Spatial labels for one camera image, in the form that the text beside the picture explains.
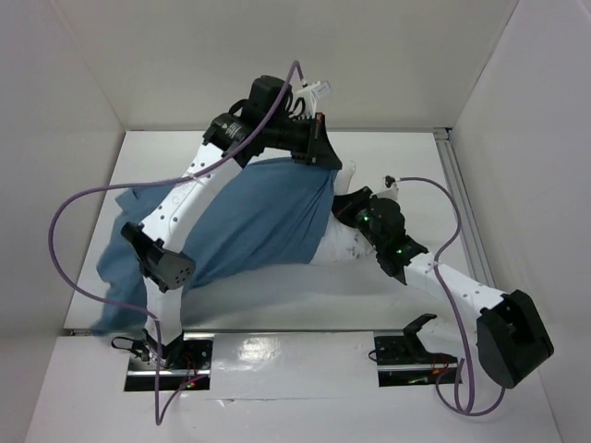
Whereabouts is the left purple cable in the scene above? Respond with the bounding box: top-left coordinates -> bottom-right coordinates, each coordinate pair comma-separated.
48,59 -> 308,426

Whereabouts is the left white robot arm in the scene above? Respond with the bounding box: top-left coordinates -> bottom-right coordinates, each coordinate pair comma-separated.
121,76 -> 343,368

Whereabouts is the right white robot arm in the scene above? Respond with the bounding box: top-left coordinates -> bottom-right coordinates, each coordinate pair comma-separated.
332,187 -> 554,389

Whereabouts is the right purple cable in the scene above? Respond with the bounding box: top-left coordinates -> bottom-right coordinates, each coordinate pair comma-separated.
396,176 -> 507,416

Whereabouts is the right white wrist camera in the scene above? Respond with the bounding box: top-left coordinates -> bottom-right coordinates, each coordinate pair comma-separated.
377,175 -> 399,201

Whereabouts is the aluminium rail frame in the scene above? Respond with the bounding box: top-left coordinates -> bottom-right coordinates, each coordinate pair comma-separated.
433,128 -> 496,286

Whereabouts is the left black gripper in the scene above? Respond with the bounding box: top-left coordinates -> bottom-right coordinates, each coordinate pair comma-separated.
266,113 -> 344,171

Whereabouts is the purple cable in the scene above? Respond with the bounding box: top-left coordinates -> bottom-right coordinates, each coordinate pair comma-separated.
48,59 -> 308,426
396,176 -> 507,416

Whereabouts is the white pillow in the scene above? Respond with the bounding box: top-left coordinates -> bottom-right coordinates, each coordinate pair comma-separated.
310,162 -> 374,266

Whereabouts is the blue pillowcase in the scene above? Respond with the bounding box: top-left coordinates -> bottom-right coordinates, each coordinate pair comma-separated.
92,158 -> 337,335

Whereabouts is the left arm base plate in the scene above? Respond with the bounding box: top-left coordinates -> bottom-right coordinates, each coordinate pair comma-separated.
111,333 -> 213,392

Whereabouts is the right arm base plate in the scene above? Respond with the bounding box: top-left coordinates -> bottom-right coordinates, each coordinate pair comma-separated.
368,314 -> 458,388

